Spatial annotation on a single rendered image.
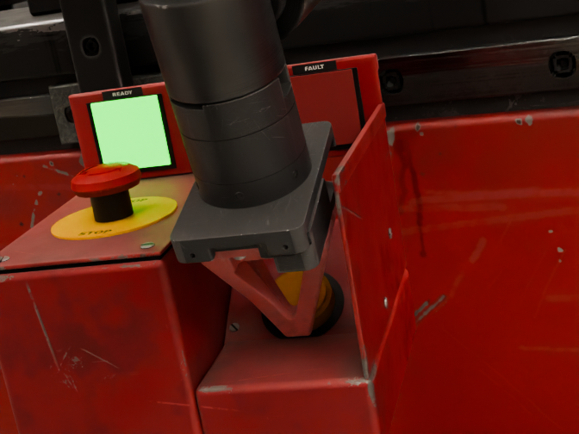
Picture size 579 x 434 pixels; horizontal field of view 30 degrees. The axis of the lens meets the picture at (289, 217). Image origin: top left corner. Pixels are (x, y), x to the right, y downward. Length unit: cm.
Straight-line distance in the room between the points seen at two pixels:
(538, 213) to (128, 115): 30
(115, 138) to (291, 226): 23
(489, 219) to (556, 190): 5
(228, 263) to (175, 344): 5
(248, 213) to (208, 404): 11
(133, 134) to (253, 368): 19
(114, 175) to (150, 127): 10
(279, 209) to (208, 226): 3
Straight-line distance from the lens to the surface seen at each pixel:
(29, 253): 59
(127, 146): 69
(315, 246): 50
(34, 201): 95
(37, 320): 58
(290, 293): 60
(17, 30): 91
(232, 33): 47
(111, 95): 69
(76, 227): 61
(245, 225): 50
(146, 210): 62
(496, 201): 79
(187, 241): 50
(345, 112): 65
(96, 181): 60
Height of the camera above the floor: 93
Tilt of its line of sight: 16 degrees down
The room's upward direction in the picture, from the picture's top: 10 degrees counter-clockwise
